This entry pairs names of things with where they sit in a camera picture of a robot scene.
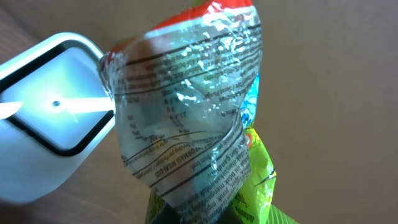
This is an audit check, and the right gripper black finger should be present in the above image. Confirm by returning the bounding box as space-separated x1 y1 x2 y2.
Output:
149 202 183 224

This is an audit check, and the green snack packet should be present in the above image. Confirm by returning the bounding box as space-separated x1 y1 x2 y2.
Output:
97 0 292 224

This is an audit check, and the white barcode scanner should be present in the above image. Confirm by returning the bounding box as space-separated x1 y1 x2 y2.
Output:
1 32 114 203

